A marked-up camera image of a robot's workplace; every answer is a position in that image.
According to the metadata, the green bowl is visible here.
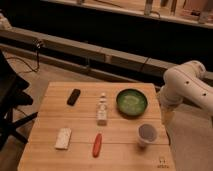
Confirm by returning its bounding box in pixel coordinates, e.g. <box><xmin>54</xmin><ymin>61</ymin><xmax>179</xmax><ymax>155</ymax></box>
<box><xmin>116</xmin><ymin>89</ymin><xmax>148</xmax><ymax>117</ymax></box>

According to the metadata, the black office chair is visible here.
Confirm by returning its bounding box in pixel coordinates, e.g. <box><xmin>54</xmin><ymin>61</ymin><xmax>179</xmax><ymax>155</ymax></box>
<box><xmin>0</xmin><ymin>50</ymin><xmax>37</xmax><ymax>150</ymax></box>

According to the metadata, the black eraser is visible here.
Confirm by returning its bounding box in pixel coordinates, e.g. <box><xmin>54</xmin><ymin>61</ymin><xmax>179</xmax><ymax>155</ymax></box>
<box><xmin>67</xmin><ymin>89</ymin><xmax>81</xmax><ymax>106</ymax></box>

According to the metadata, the small white bottle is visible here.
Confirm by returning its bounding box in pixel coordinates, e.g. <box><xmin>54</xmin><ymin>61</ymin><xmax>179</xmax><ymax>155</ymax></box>
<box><xmin>97</xmin><ymin>93</ymin><xmax>107</xmax><ymax>125</ymax></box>

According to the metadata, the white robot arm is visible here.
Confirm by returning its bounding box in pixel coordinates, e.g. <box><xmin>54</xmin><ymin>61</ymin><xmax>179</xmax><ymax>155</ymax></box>
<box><xmin>158</xmin><ymin>60</ymin><xmax>213</xmax><ymax>126</ymax></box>

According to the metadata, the red marker pen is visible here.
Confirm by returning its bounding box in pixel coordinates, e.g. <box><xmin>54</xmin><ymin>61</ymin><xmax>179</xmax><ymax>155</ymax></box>
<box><xmin>92</xmin><ymin>133</ymin><xmax>102</xmax><ymax>157</ymax></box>

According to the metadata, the black cable on floor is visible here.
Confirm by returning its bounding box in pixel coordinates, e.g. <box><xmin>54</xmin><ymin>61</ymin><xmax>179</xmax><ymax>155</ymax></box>
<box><xmin>4</xmin><ymin>39</ymin><xmax>45</xmax><ymax>74</ymax></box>

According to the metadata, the white rectangular block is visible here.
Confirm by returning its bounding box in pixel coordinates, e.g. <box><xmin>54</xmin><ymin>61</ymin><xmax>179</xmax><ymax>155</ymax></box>
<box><xmin>55</xmin><ymin>128</ymin><xmax>72</xmax><ymax>150</ymax></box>

